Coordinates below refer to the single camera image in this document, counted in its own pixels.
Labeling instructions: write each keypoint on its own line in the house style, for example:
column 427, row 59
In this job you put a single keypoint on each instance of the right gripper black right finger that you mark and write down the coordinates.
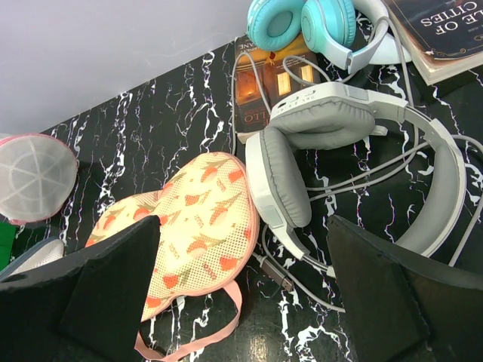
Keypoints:
column 402, row 306

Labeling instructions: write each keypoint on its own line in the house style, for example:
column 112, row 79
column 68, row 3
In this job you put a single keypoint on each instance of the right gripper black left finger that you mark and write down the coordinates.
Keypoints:
column 86, row 306

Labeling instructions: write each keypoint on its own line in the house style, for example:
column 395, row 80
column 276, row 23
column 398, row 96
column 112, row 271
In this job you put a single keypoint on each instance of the pink-trimmed round mesh laundry bag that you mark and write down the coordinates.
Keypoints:
column 38, row 172

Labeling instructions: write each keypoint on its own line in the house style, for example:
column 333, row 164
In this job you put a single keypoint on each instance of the green plastic tray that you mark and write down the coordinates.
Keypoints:
column 8, row 234

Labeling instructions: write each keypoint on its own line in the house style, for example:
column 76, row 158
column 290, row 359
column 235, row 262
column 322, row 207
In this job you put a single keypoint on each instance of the orange dark paperback book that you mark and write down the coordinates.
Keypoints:
column 262, row 79

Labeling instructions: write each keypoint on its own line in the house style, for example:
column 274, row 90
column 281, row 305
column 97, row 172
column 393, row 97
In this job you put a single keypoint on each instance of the Tale of Two Cities book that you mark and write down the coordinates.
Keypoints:
column 444, row 38

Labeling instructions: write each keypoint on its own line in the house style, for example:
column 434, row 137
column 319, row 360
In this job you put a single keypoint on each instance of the teal white headphones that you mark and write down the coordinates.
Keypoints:
column 328, row 27

